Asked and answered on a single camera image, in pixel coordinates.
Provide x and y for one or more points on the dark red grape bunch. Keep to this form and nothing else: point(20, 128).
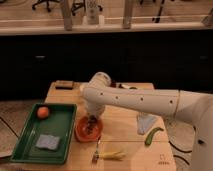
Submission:
point(92, 121)

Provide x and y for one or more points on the green plastic tray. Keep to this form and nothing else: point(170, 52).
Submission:
point(60, 122)

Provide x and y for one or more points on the white round container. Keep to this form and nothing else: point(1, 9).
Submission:
point(81, 88)

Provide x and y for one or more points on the orange fruit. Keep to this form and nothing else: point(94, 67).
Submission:
point(43, 112)

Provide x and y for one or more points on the green pepper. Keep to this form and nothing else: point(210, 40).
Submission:
point(149, 138)

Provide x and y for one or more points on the brown black block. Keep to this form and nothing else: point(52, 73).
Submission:
point(60, 84)

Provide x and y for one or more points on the orange red bowl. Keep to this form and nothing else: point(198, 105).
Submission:
point(86, 131)

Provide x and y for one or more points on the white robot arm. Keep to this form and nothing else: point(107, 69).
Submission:
point(190, 107)

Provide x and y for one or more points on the office chair base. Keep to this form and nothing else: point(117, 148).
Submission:
point(47, 2)

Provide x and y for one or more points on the dark purple bowl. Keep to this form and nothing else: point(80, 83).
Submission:
point(113, 84)

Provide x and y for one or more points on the light blue cloth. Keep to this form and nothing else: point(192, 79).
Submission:
point(145, 122)

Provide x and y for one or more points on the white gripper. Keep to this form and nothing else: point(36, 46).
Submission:
point(94, 109)

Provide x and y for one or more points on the blue grey sponge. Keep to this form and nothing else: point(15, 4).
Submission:
point(49, 142)

